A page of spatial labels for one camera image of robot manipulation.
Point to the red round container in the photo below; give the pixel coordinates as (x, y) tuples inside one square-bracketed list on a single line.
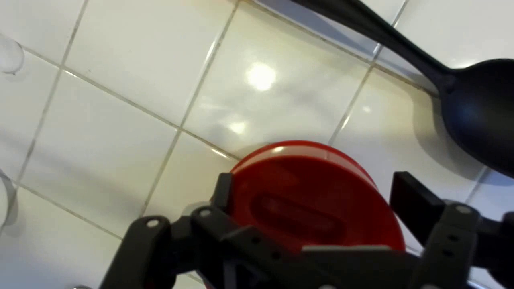
[(306, 193)]

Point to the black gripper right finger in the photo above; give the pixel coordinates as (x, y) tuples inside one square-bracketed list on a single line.
[(456, 237)]

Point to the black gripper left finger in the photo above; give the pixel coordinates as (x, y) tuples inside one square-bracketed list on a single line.
[(155, 253)]

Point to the black plastic serving spoon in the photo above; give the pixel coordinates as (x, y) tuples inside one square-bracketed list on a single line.
[(476, 102)]

